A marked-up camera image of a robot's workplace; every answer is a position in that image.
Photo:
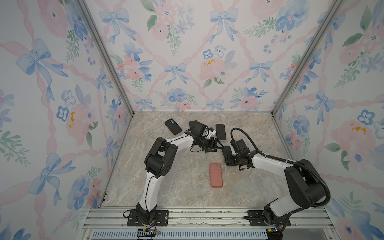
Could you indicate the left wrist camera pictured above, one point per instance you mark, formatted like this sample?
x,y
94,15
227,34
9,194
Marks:
x,y
200,130

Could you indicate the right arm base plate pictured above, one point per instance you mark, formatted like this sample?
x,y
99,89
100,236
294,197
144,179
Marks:
x,y
259,218

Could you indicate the black phone case with camera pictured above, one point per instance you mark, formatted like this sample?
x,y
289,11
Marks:
x,y
173,126

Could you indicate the corner aluminium post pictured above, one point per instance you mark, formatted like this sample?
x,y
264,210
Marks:
x,y
320,33
95,34

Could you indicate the phone with pink edge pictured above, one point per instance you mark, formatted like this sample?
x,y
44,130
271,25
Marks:
x,y
192,123

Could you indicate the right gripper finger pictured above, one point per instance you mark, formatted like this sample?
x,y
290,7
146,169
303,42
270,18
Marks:
x,y
231,163
232,157

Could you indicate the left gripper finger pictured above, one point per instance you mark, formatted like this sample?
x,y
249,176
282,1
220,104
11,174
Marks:
x,y
218,144
211,150

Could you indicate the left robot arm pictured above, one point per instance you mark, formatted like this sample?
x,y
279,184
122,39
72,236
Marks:
x,y
159,161

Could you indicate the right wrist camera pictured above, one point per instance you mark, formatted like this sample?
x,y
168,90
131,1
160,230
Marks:
x,y
240,147

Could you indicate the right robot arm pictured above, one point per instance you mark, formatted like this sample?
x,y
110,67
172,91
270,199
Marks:
x,y
306,189

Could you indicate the blue phone black screen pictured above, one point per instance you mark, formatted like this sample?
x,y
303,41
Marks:
x,y
221,132

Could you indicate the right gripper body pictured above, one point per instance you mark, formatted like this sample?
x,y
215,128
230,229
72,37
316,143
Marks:
x,y
239,159

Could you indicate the right corner aluminium post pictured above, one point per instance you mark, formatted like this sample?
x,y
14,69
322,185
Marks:
x,y
320,33

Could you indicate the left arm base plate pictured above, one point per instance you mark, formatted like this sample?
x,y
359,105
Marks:
x,y
159,218

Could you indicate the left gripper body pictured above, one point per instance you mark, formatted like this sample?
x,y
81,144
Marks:
x,y
205,143

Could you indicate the left corner aluminium post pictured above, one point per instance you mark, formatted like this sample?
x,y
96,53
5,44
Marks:
x,y
95,34

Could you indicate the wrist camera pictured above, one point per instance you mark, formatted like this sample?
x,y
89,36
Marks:
x,y
200,130
240,147

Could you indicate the aluminium rail frame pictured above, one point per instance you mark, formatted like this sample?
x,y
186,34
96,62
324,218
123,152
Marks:
x,y
212,214

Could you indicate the pink phone case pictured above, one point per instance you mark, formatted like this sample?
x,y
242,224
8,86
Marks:
x,y
216,177

